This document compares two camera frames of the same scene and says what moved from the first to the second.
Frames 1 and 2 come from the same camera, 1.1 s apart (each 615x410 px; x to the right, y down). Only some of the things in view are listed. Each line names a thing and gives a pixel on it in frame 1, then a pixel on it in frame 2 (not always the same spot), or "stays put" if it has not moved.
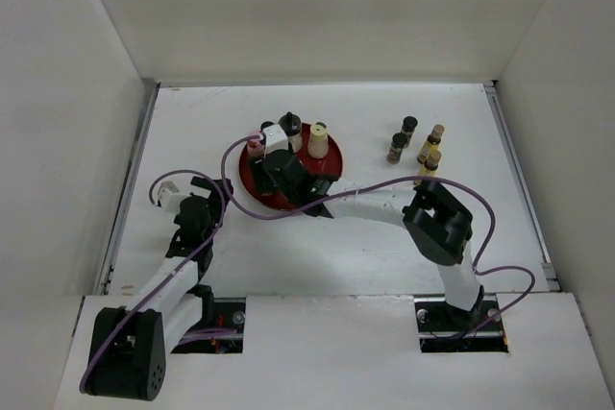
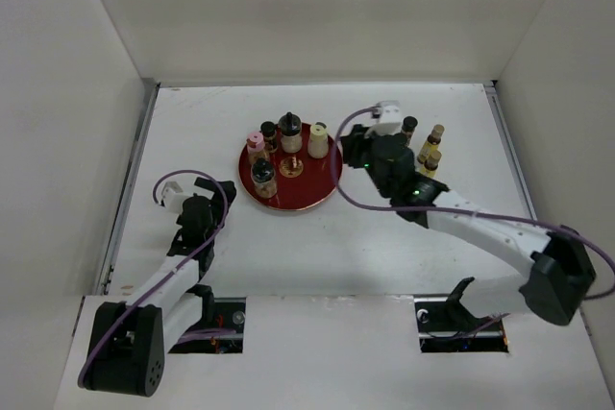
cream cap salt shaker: (318, 144) stays put
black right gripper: (258, 168) to (354, 143)
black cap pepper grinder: (294, 132) stays put
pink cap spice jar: (256, 149) stays put
